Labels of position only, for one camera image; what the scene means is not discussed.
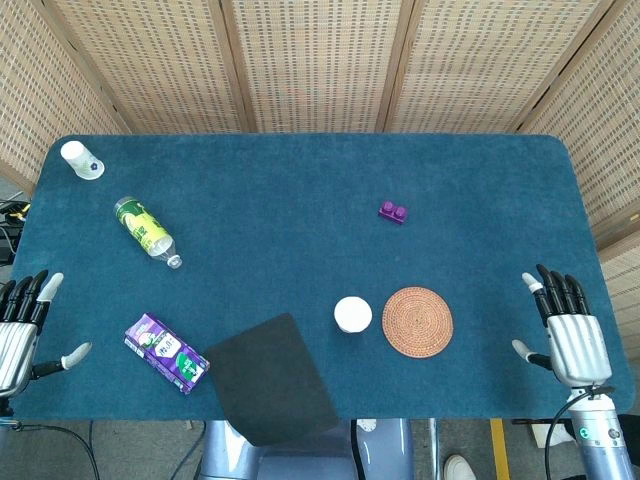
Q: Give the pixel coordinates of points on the plain white paper cup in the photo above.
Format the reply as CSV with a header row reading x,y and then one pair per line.
x,y
353,314

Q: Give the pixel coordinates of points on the purple toy building brick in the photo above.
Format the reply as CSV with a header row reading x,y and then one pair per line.
x,y
393,212

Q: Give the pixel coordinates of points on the white cup with flower print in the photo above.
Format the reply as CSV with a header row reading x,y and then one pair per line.
x,y
82,160

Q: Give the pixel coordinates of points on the white shoe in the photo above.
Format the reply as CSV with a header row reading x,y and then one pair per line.
x,y
460,467

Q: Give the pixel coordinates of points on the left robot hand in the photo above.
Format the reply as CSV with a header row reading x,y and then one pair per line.
x,y
15,340

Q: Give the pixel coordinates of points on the purple drink carton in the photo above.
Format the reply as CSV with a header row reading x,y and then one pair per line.
x,y
166,353

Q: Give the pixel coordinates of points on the brown round woven coaster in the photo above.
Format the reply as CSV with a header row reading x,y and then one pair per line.
x,y
418,321

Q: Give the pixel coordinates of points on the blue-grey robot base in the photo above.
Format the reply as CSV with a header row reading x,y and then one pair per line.
x,y
305,450

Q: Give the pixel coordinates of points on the black rectangular mat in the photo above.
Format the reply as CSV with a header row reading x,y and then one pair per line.
x,y
270,375

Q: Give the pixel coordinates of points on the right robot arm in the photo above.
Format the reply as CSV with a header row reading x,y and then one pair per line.
x,y
602,435

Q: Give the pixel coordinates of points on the woven folding screen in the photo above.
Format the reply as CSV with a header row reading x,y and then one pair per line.
x,y
320,65

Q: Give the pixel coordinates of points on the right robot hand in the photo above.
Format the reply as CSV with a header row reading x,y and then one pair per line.
x,y
575,340

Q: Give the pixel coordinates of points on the clear bottle with green label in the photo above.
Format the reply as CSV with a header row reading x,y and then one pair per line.
x,y
145,231

